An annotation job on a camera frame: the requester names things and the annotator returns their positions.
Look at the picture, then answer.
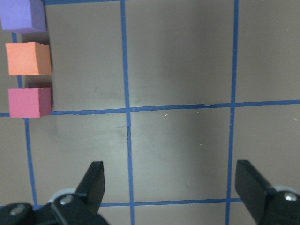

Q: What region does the pink foam block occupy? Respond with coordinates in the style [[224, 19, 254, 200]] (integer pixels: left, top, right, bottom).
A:
[[8, 87, 52, 118]]

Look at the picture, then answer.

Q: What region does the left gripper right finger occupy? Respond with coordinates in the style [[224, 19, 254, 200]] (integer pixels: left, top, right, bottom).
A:
[[235, 160, 300, 225]]

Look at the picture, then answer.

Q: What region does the orange foam block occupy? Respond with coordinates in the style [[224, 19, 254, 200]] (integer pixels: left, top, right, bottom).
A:
[[5, 42, 52, 76]]

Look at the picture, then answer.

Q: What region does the purple foam block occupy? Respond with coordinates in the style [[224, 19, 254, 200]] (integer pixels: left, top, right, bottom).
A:
[[0, 0, 46, 34]]

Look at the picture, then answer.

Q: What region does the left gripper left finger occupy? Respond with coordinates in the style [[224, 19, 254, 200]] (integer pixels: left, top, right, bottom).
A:
[[51, 161, 105, 225]]

